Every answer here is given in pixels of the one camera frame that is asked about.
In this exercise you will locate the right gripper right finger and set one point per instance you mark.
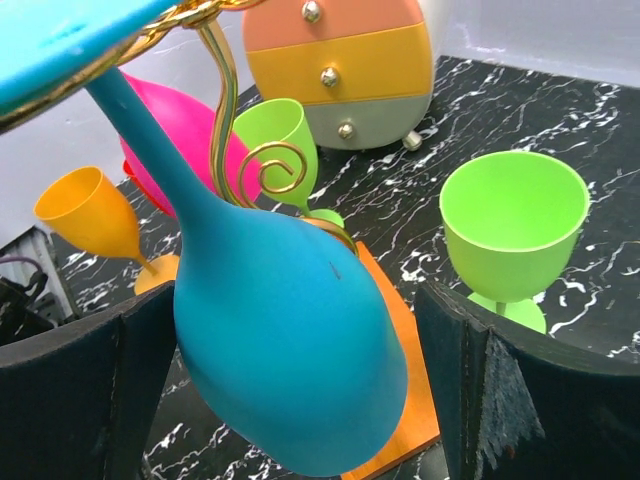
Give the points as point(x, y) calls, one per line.
point(515, 404)

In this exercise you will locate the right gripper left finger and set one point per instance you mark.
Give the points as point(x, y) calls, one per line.
point(78, 402)

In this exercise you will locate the blue wine glass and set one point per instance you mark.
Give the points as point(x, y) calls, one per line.
point(285, 325)

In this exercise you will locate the magenta wine glass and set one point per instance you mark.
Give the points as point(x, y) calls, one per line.
point(189, 125)

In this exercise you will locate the red wine glass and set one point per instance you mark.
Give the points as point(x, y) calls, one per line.
point(129, 172)

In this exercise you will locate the orange wine glass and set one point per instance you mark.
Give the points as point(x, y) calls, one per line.
point(89, 212)

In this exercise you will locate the light green wine glass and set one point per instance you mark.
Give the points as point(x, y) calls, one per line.
point(283, 120)

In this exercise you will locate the round mini drawer cabinet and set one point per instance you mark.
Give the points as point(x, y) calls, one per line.
point(363, 70)

